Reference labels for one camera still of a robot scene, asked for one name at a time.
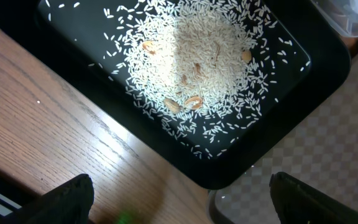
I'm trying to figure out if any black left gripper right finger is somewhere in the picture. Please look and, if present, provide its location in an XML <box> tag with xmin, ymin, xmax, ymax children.
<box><xmin>269</xmin><ymin>172</ymin><xmax>358</xmax><ymax>224</ymax></box>

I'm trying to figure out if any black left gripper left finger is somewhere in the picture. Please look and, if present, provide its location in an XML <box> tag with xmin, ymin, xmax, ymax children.
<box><xmin>0</xmin><ymin>174</ymin><xmax>94</xmax><ymax>224</ymax></box>

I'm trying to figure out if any pile of rice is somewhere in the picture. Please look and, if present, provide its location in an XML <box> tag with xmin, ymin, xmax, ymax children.
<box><xmin>36</xmin><ymin>0</ymin><xmax>311</xmax><ymax>159</ymax></box>

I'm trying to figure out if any brown serving tray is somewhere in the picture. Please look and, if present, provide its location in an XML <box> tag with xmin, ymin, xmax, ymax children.
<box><xmin>214</xmin><ymin>54</ymin><xmax>358</xmax><ymax>223</ymax></box>

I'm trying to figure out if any black plastic tray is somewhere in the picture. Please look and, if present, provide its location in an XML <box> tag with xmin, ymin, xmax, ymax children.
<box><xmin>0</xmin><ymin>0</ymin><xmax>351</xmax><ymax>190</ymax></box>

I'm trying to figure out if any clear plastic bin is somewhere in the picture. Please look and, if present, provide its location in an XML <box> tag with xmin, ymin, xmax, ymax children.
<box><xmin>311</xmin><ymin>0</ymin><xmax>358</xmax><ymax>37</ymax></box>

